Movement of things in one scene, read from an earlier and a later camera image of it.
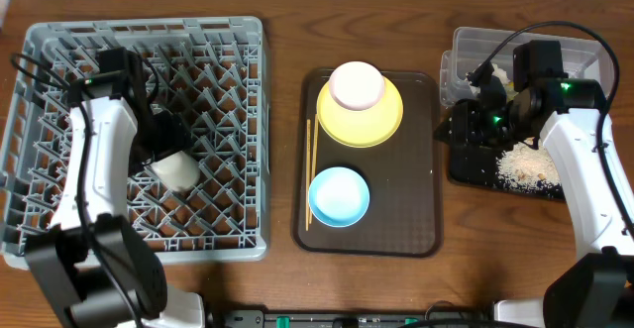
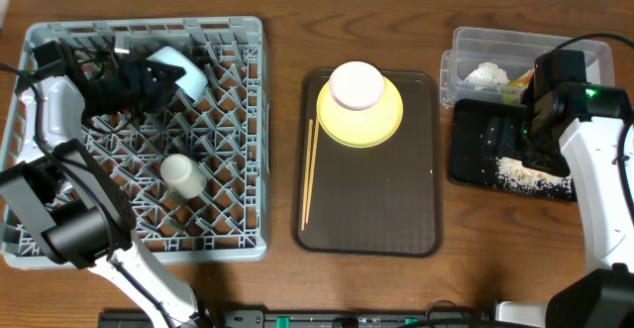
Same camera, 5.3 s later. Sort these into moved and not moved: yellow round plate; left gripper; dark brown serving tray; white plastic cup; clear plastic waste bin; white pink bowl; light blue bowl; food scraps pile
Moved: left gripper; white plastic cup; light blue bowl
Not moved: food scraps pile; clear plastic waste bin; white pink bowl; dark brown serving tray; yellow round plate
